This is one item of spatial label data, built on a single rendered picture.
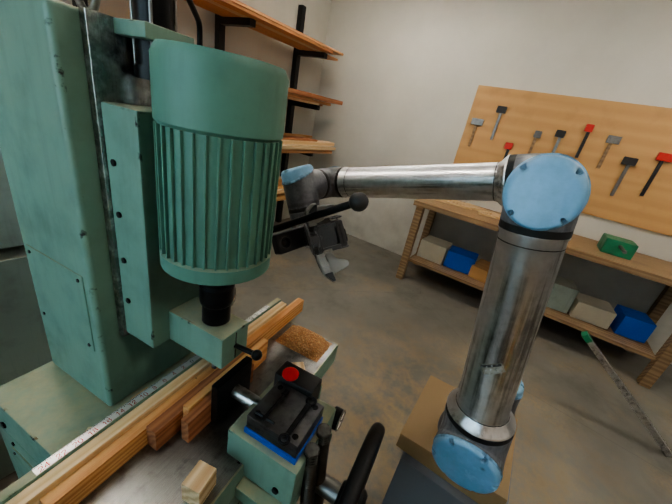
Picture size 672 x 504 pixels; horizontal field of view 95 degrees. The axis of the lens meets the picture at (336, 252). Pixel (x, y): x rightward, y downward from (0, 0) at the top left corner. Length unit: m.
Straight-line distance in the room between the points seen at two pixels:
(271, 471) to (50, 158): 0.59
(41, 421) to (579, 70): 3.76
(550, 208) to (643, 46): 3.13
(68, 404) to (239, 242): 0.58
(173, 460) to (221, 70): 0.58
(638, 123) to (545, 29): 1.09
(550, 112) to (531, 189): 2.97
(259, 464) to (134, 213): 0.45
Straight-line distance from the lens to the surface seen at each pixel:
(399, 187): 0.83
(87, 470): 0.64
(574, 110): 3.56
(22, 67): 0.67
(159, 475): 0.65
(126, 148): 0.56
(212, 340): 0.62
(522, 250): 0.62
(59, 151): 0.63
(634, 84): 3.63
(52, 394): 0.96
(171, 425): 0.66
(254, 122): 0.43
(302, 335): 0.83
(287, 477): 0.59
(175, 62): 0.44
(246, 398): 0.65
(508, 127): 3.56
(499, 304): 0.67
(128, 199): 0.59
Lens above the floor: 1.46
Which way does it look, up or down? 24 degrees down
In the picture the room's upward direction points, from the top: 11 degrees clockwise
